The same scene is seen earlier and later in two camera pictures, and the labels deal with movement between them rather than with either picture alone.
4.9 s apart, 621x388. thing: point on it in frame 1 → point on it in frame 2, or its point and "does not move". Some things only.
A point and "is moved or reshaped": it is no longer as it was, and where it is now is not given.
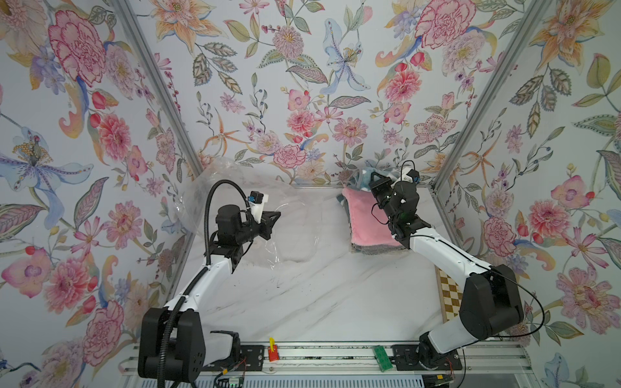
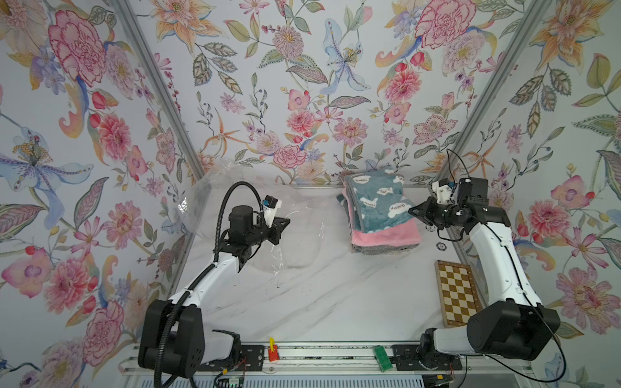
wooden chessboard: x=449 y=294 does not move
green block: x=382 y=358 does not move
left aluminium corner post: x=166 y=101 does not move
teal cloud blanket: x=365 y=175 is moved or reshaped
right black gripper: x=388 y=186 → x=428 y=208
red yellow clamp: x=272 y=350 does not move
